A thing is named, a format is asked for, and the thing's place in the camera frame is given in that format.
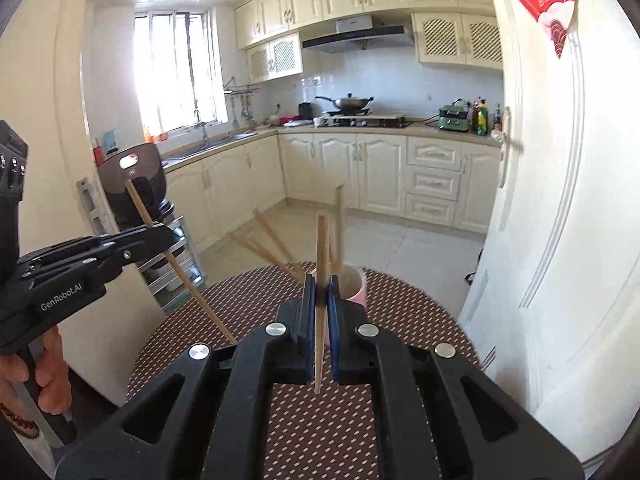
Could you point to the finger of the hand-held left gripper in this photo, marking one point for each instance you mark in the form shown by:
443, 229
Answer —
125, 260
90, 245

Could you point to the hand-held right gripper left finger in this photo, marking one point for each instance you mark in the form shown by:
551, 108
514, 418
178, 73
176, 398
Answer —
310, 310

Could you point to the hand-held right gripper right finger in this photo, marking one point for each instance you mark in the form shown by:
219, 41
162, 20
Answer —
333, 320

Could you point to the pink cup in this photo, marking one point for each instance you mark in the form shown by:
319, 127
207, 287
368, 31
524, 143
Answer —
352, 287

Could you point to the single wooden chopstick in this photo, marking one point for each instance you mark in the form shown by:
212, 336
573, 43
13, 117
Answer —
320, 260
200, 300

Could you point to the bunch of wooden chopsticks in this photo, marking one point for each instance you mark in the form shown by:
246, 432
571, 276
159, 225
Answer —
341, 220

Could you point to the hanging kitchen utensils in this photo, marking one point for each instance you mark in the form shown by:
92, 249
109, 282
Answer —
242, 112

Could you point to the person's left hand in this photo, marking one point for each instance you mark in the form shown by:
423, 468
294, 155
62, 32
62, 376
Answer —
52, 370

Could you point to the metal door latch plate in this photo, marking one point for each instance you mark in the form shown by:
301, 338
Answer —
92, 205

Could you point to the metal storage rack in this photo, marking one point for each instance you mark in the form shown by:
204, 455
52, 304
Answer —
170, 275

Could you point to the brown polka dot tablecloth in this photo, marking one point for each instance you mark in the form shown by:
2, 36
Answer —
320, 435

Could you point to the cream base cabinets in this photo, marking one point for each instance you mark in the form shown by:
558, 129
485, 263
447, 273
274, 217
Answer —
340, 170

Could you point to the kitchen sink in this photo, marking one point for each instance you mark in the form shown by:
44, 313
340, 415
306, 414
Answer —
215, 142

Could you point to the chrome faucet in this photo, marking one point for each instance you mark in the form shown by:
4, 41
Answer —
202, 127

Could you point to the small white cup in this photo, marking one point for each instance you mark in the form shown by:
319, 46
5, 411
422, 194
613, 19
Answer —
319, 122

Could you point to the red kitchen container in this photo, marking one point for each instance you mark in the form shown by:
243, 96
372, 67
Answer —
290, 120

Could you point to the kitchen window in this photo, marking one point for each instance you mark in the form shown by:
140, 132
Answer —
175, 70

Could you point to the gas stove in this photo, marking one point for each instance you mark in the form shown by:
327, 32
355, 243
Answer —
370, 121

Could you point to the black kettle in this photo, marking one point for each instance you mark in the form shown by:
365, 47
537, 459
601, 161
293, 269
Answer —
305, 111

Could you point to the black wok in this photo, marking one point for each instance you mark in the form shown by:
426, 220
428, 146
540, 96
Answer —
350, 104

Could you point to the green countertop cooker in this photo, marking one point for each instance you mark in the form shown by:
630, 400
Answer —
454, 117

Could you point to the green bottle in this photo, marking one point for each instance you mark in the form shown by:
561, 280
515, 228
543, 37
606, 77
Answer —
481, 119

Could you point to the cream lattice door cabinet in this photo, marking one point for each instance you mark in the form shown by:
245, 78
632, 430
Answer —
275, 57
457, 40

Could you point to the white panel door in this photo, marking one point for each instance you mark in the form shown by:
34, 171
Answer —
560, 185

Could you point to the range hood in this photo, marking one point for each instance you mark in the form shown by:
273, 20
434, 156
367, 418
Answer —
357, 37

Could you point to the metal utensil rail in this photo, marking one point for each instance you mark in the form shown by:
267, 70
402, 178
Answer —
242, 87

